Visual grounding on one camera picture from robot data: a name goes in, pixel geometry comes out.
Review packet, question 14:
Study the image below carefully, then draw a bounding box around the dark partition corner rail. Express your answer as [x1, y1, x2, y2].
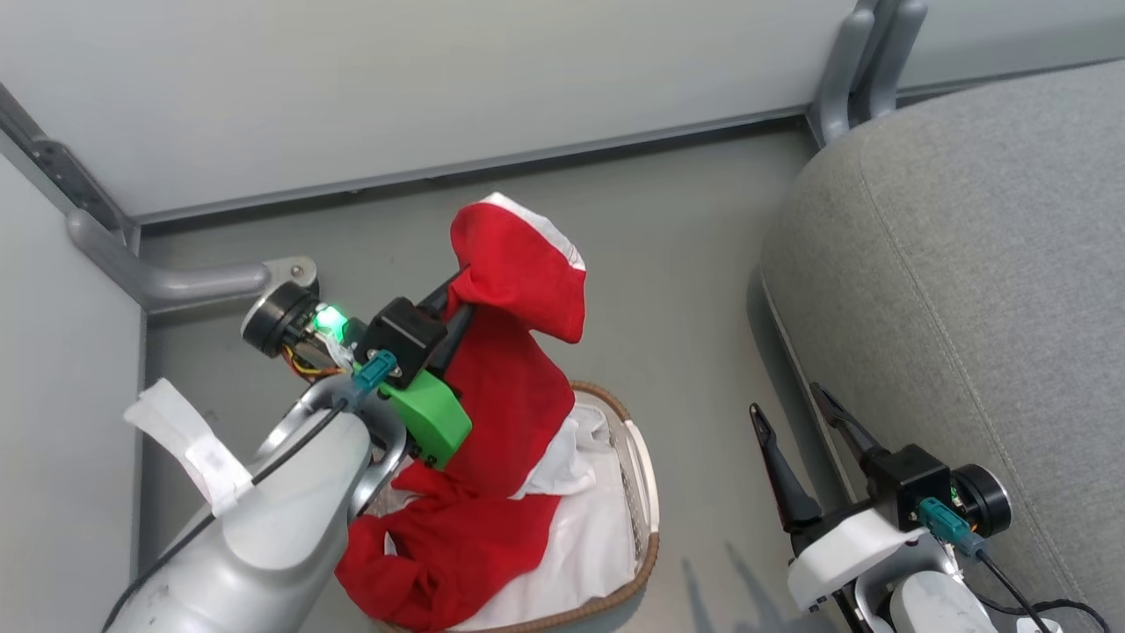
[0, 82, 142, 256]

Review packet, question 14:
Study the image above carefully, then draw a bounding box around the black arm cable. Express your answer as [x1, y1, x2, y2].
[918, 497, 1113, 633]
[101, 350, 398, 633]

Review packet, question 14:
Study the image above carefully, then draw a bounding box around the grey partition foot with plate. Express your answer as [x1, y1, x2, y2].
[66, 207, 319, 315]

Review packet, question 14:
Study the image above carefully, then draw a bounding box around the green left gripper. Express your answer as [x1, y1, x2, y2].
[378, 272, 477, 469]

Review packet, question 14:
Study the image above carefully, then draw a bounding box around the grey fabric sofa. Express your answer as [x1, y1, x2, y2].
[760, 60, 1125, 633]

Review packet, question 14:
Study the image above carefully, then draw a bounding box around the white basket with brown rim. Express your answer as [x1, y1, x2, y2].
[365, 380, 661, 633]

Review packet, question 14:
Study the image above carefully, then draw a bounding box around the grey forked partition foot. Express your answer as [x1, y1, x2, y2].
[807, 0, 929, 148]

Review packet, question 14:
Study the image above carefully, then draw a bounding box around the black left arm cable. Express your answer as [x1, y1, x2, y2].
[101, 350, 398, 633]

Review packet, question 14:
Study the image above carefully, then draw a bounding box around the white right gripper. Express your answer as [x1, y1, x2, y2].
[749, 382, 934, 614]

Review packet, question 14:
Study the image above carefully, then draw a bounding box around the white tape tag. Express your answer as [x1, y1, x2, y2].
[123, 378, 258, 520]

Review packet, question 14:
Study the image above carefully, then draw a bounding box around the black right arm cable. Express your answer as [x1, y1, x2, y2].
[918, 497, 1113, 633]

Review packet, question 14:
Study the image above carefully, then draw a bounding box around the red garment with white trim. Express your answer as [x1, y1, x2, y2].
[334, 192, 588, 633]

